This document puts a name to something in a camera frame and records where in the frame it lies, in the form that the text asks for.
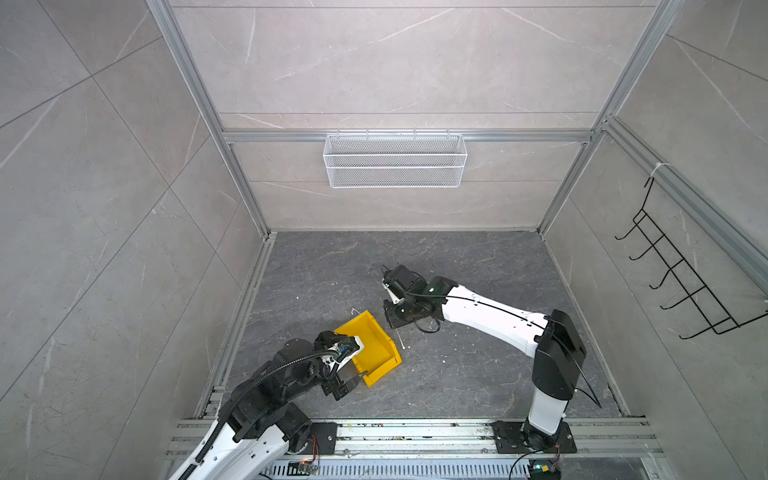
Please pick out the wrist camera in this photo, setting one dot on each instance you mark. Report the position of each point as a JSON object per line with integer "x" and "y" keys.
{"x": 347, "y": 348}
{"x": 392, "y": 292}

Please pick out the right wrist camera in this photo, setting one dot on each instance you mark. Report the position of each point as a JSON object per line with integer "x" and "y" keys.
{"x": 392, "y": 292}

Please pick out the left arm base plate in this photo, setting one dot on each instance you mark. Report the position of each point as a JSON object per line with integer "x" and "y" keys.
{"x": 315, "y": 438}

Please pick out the aluminium mounting rail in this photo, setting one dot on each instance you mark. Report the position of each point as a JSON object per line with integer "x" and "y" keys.
{"x": 472, "y": 438}

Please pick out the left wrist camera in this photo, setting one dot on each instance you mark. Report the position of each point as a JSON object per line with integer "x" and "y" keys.
{"x": 347, "y": 348}

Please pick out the yellow plastic bin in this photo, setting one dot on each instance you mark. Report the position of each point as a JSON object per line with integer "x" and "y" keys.
{"x": 379, "y": 354}

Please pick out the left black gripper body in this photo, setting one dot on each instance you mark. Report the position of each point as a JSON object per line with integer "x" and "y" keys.
{"x": 336, "y": 384}

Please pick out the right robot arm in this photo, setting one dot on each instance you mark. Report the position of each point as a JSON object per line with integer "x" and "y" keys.
{"x": 551, "y": 340}

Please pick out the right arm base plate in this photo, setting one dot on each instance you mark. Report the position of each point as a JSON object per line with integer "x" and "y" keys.
{"x": 519, "y": 437}

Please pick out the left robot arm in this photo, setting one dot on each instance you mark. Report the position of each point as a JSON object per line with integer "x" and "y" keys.
{"x": 259, "y": 422}

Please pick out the small thin screwdriver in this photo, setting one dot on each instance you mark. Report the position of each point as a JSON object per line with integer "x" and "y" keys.
{"x": 400, "y": 339}

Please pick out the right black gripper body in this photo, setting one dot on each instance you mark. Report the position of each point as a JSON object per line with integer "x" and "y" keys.
{"x": 401, "y": 313}

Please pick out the black wire hook rack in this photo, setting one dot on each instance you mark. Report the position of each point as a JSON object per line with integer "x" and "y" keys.
{"x": 679, "y": 270}

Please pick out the white cable duct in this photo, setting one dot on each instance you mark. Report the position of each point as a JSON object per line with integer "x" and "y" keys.
{"x": 403, "y": 469}

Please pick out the white wire mesh basket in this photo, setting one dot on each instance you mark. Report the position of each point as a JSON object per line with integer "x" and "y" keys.
{"x": 357, "y": 161}

